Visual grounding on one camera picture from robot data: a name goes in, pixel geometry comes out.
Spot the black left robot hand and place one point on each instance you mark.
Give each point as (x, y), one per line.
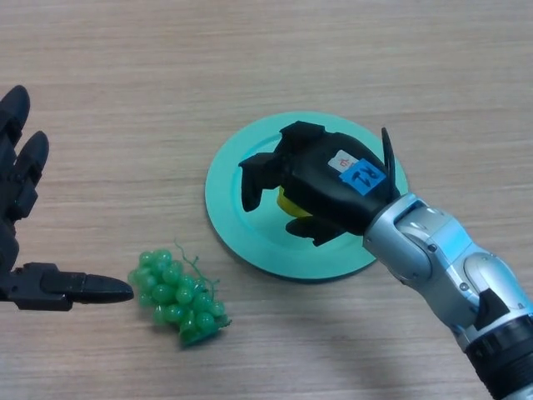
(16, 187)

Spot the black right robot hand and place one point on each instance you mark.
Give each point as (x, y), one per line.
(329, 187)

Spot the yellow starfruit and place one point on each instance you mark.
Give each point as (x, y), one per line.
(291, 206)

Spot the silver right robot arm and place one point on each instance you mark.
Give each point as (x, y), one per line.
(437, 258)

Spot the green round plate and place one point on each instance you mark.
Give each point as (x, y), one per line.
(225, 200)

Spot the green grape bunch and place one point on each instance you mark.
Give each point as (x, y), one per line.
(179, 296)

